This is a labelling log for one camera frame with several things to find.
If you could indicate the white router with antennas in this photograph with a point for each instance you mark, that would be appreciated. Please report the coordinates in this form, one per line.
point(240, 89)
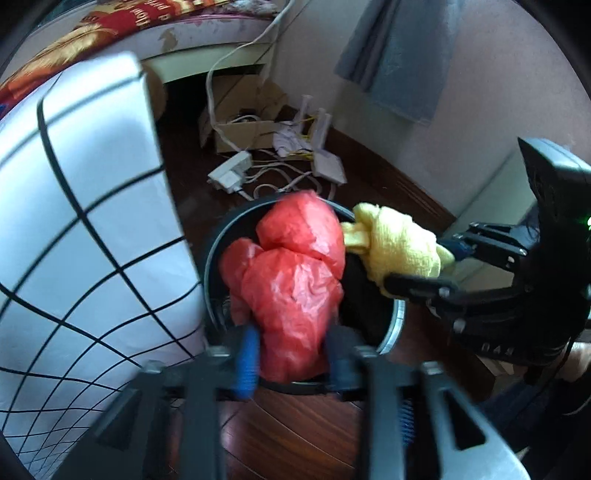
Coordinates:
point(288, 138)

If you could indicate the white checked tablecloth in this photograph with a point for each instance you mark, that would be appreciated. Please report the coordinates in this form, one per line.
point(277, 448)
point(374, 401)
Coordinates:
point(92, 207)

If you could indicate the grey towel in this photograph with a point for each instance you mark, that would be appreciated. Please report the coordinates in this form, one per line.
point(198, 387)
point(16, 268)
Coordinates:
point(392, 60)

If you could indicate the white power strip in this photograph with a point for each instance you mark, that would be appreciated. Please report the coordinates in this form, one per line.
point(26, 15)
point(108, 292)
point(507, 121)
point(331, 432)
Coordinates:
point(228, 173)

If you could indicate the yellow cloth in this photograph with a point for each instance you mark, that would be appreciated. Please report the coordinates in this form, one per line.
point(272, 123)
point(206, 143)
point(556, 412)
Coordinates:
point(401, 244)

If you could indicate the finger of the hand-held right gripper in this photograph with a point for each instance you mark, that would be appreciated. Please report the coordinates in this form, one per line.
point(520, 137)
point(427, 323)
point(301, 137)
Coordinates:
point(461, 250)
point(415, 286)

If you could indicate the red plastic bag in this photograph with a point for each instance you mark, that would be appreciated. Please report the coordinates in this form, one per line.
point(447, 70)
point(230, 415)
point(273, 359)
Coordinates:
point(286, 286)

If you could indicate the flat white router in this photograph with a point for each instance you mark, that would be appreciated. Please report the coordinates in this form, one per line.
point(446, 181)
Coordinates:
point(328, 166)

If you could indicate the white bed frame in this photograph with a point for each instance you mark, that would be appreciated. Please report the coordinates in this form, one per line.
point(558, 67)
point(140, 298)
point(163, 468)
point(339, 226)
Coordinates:
point(184, 64)

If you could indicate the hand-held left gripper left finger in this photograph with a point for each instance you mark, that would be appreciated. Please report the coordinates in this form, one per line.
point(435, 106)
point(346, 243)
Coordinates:
point(247, 364)

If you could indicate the red yellow printed blanket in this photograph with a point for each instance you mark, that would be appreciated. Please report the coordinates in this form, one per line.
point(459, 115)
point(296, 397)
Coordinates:
point(106, 27)

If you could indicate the black trash bin silver rim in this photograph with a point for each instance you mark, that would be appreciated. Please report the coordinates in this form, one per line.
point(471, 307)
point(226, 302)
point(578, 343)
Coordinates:
point(362, 309)

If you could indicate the white pink mattress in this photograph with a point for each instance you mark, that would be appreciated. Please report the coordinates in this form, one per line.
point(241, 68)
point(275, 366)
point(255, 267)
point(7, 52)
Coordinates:
point(207, 32)

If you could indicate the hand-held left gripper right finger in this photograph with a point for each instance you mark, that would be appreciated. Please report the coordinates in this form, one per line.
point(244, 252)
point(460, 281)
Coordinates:
point(339, 364)

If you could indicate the cardboard box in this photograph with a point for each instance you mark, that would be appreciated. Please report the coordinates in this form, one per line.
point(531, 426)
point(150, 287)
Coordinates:
point(244, 134)

